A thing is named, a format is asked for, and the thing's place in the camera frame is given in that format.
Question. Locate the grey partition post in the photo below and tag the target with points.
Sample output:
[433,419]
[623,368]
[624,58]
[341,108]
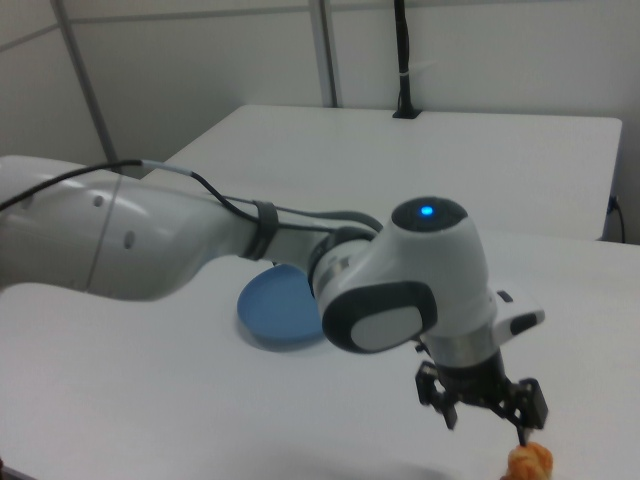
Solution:
[85,80]
[327,55]

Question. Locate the orange braided bread roll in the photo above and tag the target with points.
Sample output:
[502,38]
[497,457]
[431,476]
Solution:
[530,461]

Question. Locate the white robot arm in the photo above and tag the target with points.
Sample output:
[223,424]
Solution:
[430,260]

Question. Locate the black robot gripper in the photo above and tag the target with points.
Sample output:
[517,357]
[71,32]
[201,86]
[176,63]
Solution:
[470,382]

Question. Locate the black pole with clamp base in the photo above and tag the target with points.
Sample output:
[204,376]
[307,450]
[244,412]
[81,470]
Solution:
[403,50]

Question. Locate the blue round plate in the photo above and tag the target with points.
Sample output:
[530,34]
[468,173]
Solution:
[280,310]

